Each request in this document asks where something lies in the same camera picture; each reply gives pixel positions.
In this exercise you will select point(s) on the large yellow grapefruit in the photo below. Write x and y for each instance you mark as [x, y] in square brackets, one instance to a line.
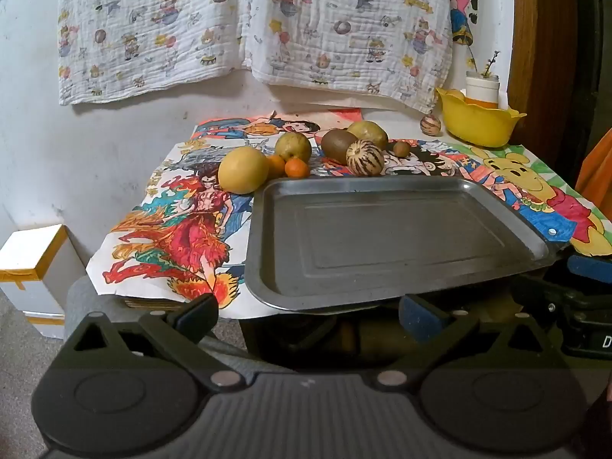
[243, 171]

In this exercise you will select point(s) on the white jar with orange band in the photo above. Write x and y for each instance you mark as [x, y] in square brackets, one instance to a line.
[482, 88]

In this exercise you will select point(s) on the white box with yellow tape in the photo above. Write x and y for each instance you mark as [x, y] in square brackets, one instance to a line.
[33, 272]

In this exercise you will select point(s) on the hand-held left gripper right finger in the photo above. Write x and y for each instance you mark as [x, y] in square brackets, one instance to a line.
[420, 318]

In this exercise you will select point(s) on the wooden door frame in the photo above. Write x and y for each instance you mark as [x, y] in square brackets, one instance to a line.
[550, 48]

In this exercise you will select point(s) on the spiky-haired cartoon poster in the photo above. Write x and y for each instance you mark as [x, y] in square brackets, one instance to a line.
[430, 162]

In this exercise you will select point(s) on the metal baking tray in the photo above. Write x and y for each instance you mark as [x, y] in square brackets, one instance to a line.
[392, 239]

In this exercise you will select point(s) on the small orange tangerine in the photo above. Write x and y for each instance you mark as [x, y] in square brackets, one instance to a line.
[297, 168]
[276, 165]

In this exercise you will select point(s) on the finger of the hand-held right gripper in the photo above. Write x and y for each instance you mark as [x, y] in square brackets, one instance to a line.
[540, 289]
[590, 267]

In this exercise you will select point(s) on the orange cloth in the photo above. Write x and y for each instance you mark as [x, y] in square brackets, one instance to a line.
[597, 172]

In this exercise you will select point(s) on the cartoon wall sticker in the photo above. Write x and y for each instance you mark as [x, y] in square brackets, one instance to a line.
[463, 5]

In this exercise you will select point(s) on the small striped round fruit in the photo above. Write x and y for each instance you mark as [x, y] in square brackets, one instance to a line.
[429, 124]

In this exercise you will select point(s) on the white printed muslin cloth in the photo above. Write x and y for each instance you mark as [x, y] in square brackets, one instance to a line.
[344, 19]
[143, 28]

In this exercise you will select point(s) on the striped melon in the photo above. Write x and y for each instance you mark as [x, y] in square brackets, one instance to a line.
[365, 158]

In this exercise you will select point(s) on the yellow plastic bowl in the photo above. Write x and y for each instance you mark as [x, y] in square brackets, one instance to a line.
[478, 122]

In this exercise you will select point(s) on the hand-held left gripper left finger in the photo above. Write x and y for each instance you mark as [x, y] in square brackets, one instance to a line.
[201, 316]

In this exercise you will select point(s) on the brown cardboard sheet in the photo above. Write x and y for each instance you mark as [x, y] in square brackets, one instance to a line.
[153, 303]

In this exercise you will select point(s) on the red flame figure poster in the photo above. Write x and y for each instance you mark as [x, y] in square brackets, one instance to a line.
[181, 234]

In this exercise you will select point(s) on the tiny brown kiwi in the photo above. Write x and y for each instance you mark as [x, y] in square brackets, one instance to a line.
[401, 148]

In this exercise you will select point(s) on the dry plant twig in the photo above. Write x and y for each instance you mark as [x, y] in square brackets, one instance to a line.
[488, 63]

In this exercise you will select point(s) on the cartoon children poster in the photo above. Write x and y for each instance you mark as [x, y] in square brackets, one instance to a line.
[239, 126]

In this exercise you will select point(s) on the green-yellow apple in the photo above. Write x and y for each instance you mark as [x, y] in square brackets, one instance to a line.
[292, 146]

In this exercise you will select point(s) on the yellow bear drawing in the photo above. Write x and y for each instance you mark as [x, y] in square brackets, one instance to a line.
[521, 177]

